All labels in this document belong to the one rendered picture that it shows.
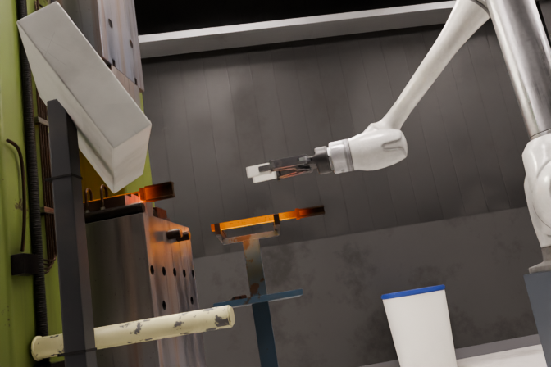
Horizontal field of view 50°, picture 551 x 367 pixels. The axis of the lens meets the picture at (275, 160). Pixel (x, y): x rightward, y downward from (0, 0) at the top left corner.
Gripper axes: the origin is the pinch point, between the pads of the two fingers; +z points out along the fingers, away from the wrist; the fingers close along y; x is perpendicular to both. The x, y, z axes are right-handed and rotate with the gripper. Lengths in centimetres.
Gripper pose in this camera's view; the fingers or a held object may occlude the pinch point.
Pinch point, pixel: (259, 173)
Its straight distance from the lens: 166.1
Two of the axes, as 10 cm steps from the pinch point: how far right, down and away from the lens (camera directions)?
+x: -1.7, -9.6, 2.4
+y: 1.7, 2.2, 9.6
